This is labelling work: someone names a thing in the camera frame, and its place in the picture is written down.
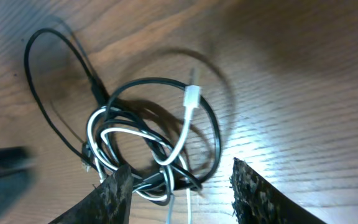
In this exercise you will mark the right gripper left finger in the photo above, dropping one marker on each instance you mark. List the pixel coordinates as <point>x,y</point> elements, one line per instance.
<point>110,202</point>

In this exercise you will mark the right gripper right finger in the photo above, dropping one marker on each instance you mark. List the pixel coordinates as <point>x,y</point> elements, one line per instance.
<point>257,201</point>

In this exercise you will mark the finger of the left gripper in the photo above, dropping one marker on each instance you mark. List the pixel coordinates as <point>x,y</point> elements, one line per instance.
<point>16,175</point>

